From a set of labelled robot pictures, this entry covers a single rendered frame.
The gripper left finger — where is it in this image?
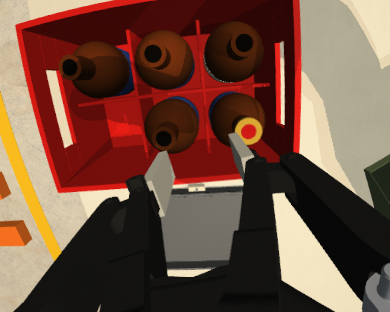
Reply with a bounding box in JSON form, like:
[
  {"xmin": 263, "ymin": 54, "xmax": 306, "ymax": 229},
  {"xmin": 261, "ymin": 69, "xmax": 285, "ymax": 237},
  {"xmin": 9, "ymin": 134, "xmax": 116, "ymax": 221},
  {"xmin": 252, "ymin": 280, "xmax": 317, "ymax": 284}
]
[{"xmin": 13, "ymin": 150, "xmax": 175, "ymax": 312}]

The red plastic crate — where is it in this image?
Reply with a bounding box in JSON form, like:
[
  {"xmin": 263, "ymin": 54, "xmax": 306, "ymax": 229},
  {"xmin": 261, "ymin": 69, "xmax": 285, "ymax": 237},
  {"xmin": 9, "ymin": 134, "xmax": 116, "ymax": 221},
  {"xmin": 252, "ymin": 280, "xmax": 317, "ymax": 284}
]
[{"xmin": 15, "ymin": 0, "xmax": 301, "ymax": 193}]

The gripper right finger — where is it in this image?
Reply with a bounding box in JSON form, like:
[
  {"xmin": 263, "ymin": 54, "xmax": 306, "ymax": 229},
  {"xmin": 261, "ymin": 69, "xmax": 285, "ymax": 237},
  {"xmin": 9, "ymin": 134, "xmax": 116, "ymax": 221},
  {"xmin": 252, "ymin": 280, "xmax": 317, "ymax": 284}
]
[{"xmin": 217, "ymin": 132, "xmax": 390, "ymax": 312}]

